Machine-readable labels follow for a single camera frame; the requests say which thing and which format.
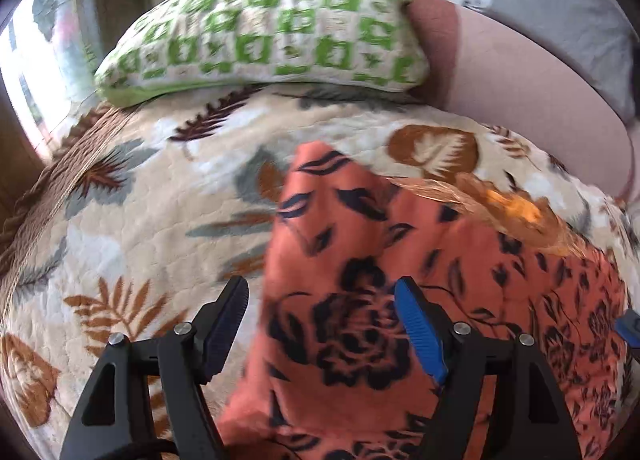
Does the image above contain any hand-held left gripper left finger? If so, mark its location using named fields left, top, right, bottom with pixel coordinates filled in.
left=60, top=276, right=249, bottom=460

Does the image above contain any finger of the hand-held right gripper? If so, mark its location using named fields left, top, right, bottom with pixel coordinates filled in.
left=615, top=310, right=640, bottom=347

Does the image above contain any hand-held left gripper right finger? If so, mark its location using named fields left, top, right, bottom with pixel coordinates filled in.
left=394, top=276, right=583, bottom=460

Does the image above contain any orange floral garment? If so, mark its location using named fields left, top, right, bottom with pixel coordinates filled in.
left=215, top=140, right=636, bottom=460

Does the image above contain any leaf print fleece blanket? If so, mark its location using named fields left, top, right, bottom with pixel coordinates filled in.
left=0, top=82, right=640, bottom=460

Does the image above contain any pink quilted mattress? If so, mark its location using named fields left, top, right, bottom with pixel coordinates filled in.
left=407, top=0, right=631, bottom=203

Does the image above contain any green and white patterned pillow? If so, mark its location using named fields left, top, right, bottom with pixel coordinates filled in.
left=92, top=0, right=431, bottom=108

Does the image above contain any window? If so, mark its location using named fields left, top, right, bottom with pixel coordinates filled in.
left=0, top=0, right=103, bottom=163

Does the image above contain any grey pillow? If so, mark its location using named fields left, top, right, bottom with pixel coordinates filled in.
left=460, top=0, right=640, bottom=123

